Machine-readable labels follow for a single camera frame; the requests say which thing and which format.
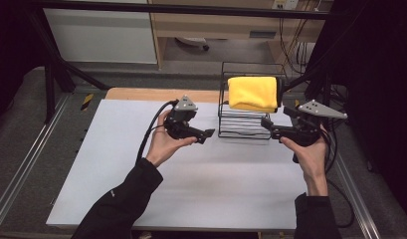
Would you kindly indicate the person's left hand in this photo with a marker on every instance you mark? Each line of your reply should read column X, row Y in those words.
column 162, row 146

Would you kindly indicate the black curtain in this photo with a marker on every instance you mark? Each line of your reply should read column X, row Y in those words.
column 8, row 49
column 376, row 83

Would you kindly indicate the wooden board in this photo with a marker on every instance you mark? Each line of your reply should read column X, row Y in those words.
column 158, row 94

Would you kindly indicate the wall power outlet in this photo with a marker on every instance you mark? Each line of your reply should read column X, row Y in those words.
column 285, row 4

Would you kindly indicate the person's right hand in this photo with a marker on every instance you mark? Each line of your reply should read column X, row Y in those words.
column 312, row 162

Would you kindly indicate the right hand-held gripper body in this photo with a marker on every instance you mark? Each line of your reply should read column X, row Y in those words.
column 310, row 129

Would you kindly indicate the wooden desk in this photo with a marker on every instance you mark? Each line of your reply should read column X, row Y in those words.
column 224, row 26

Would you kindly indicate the aluminium rail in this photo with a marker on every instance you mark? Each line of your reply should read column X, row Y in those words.
column 357, row 195
column 28, row 159

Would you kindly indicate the black metal stand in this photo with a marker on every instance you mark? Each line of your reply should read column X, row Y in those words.
column 50, row 89

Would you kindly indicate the office chair base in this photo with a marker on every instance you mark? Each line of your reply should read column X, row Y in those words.
column 194, row 41

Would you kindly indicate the yellow and black tape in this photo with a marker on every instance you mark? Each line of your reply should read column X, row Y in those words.
column 87, row 101

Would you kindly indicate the black horizontal frame bar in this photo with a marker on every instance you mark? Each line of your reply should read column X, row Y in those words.
column 158, row 8

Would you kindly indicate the white cabinet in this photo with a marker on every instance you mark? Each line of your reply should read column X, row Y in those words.
column 98, row 36

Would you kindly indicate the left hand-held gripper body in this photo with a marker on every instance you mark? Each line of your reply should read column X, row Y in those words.
column 179, row 122

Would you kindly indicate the yellow towel with black edge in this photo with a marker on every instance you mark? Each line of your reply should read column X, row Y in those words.
column 254, row 93

